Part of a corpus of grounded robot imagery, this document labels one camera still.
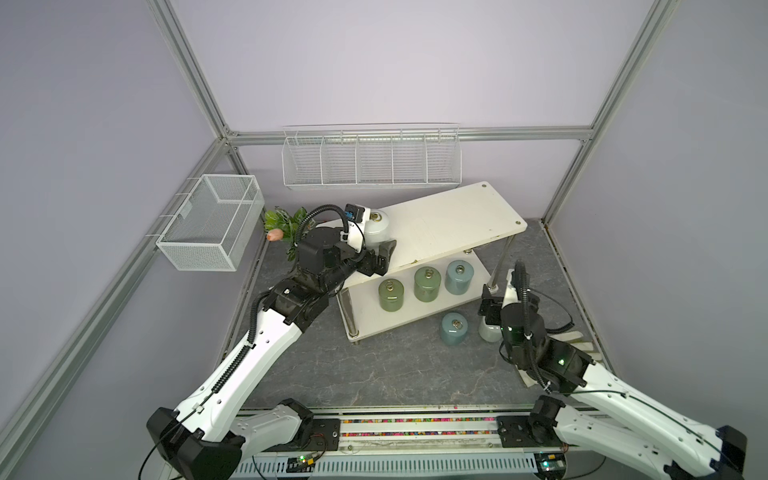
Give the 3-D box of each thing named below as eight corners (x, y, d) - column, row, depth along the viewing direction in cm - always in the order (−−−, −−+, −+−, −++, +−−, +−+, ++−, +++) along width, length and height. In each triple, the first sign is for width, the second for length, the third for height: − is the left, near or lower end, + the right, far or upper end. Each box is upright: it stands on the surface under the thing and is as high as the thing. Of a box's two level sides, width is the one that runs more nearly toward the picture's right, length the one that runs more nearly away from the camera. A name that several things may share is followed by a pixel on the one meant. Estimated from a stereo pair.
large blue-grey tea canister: (441, 345, 90) (445, 333, 83) (439, 324, 94) (442, 312, 88) (464, 345, 90) (470, 333, 83) (461, 324, 94) (466, 312, 88)
